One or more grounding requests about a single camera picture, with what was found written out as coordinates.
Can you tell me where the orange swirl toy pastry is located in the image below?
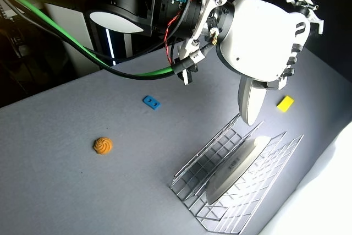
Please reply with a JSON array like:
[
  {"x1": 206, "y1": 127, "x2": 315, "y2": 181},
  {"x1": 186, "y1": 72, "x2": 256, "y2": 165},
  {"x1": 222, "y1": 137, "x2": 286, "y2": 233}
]
[{"x1": 92, "y1": 136, "x2": 114, "y2": 155}]

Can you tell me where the thick green cable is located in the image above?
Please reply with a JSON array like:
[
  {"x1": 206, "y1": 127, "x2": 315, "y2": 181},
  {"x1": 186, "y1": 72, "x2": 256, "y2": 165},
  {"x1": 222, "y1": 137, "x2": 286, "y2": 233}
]
[{"x1": 0, "y1": 0, "x2": 179, "y2": 81}]

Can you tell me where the silver wire dish rack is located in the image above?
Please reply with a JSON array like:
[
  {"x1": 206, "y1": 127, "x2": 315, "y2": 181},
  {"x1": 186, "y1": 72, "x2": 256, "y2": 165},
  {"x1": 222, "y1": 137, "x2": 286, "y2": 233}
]
[{"x1": 169, "y1": 112, "x2": 305, "y2": 232}]

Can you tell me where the yellow rectangular block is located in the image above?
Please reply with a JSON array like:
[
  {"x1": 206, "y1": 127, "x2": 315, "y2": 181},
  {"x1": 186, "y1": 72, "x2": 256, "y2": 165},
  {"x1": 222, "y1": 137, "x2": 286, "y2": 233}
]
[{"x1": 277, "y1": 95, "x2": 295, "y2": 113}]

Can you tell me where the blue block with two holes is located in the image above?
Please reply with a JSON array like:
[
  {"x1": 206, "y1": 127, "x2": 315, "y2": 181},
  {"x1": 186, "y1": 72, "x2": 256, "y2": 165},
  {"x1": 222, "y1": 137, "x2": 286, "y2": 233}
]
[{"x1": 142, "y1": 96, "x2": 162, "y2": 111}]

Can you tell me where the white plate with dark rim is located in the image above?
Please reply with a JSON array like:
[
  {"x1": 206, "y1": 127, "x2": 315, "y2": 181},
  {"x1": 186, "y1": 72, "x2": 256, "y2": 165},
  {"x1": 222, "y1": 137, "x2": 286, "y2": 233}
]
[
  {"x1": 205, "y1": 135, "x2": 272, "y2": 205},
  {"x1": 238, "y1": 76, "x2": 267, "y2": 126}
]

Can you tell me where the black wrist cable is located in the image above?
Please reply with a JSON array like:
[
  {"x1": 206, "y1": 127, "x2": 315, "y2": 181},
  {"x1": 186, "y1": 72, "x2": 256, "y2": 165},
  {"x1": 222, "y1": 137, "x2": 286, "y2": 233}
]
[{"x1": 173, "y1": 43, "x2": 218, "y2": 75}]

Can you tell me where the white robot column blue strip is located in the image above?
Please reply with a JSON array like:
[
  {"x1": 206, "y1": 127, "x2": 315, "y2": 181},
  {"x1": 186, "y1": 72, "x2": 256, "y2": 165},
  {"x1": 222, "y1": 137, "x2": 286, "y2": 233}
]
[{"x1": 43, "y1": 2, "x2": 134, "y2": 75}]

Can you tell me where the red black twisted wire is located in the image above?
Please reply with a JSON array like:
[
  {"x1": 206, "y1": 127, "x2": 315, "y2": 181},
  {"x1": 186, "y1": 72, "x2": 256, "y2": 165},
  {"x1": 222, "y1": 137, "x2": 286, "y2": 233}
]
[{"x1": 9, "y1": 0, "x2": 196, "y2": 65}]

